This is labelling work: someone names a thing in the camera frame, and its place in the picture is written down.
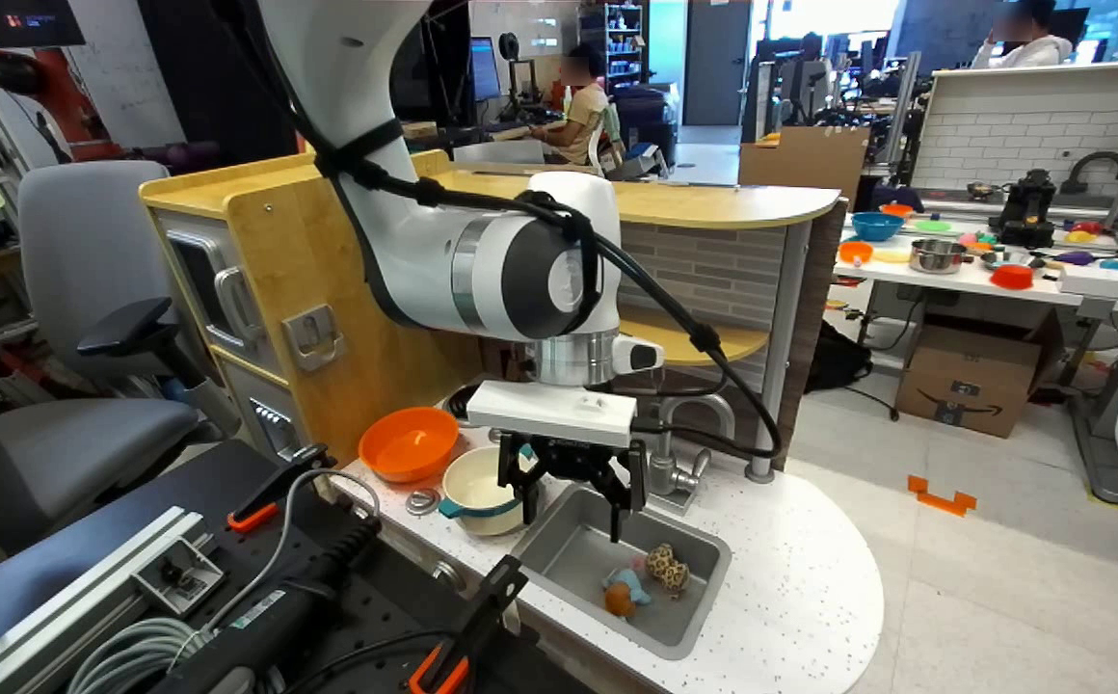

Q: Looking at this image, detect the steel pot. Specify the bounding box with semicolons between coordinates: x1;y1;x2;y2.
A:
907;233;967;278

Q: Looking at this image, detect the grey padded office chair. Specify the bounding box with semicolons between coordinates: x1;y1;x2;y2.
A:
0;156;224;515

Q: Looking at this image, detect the grey toy sink basin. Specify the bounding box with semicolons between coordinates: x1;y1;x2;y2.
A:
507;479;736;663

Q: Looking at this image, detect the person in yellow shirt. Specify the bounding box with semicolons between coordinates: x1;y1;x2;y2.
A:
531;39;615;168

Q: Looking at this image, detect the grey cable bundle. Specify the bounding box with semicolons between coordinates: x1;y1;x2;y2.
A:
62;611;219;694

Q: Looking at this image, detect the printed cardboard shipping box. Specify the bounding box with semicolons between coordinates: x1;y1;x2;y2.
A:
895;319;1060;444

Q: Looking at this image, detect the white pot with teal handles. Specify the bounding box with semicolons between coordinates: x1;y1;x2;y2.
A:
434;440;531;540

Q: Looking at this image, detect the black cylindrical tool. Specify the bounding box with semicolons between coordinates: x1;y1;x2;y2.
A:
146;515;385;694

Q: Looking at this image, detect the white brick pattern panel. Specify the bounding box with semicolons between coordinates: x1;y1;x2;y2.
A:
907;57;1118;219

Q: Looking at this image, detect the white wrist camera plate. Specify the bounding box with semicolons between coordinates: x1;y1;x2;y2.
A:
461;379;638;452

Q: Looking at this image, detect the person in white top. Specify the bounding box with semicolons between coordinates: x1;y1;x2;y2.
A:
967;0;1079;68

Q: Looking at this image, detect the plain cardboard box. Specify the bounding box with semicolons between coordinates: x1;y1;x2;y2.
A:
736;121;873;208

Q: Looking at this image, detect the black appliance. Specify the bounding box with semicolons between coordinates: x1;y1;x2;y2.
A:
988;164;1060;249

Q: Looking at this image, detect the clamp with orange handle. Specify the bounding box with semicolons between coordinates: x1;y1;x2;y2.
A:
224;444;332;540
399;552;531;694

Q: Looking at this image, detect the red bowl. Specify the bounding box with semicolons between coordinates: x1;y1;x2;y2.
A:
988;258;1039;296

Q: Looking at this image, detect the orange plastic bowl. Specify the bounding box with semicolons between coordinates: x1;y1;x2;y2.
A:
355;403;466;488

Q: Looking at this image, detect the blue bowl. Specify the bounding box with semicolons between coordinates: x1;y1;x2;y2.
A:
848;208;907;246

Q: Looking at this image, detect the orange floor bracket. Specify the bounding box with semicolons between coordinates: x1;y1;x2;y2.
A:
907;471;981;519

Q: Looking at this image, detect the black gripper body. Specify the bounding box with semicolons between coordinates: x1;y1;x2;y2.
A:
494;436;651;484

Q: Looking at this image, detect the white work table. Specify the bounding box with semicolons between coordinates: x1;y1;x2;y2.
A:
831;214;1118;507

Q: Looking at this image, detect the aluminium rail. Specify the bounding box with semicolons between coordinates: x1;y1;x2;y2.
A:
0;502;226;694

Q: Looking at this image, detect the grey toy faucet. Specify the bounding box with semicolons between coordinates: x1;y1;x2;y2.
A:
630;389;742;515

